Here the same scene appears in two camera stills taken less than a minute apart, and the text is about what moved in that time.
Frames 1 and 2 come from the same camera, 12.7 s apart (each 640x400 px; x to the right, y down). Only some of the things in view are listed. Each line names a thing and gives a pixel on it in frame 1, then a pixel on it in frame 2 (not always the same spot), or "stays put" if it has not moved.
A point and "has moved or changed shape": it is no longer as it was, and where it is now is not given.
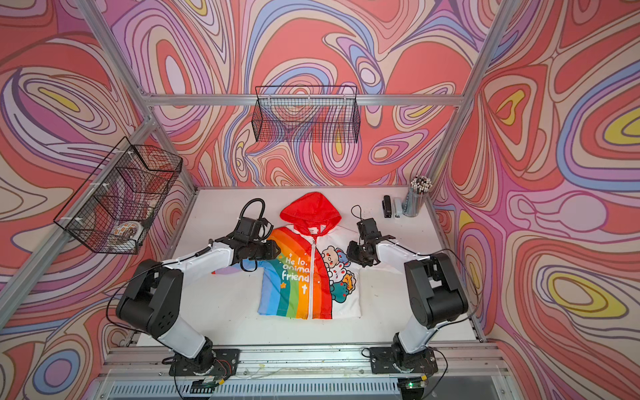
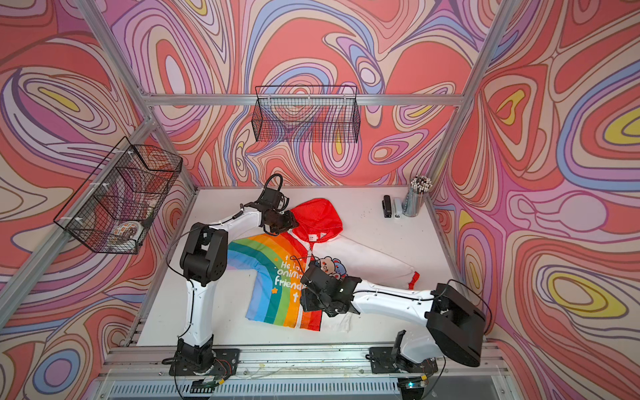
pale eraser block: [397, 207] stays put
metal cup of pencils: [420, 186] stays put
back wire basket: [307, 114] stays put
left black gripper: [272, 252] to [290, 222]
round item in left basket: [126, 233] stays put
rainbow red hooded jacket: [312, 277] has moved or changed shape
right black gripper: [352, 255] to [307, 305]
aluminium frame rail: [303, 99] stays put
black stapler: [387, 207] stays put
